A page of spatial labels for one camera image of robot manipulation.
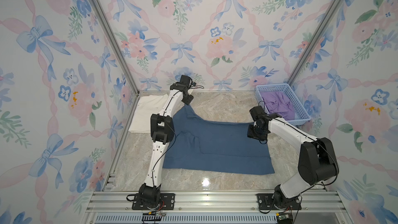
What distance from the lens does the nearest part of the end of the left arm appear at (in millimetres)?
802

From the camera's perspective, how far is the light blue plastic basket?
102 centimetres

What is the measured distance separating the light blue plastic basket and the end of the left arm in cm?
49
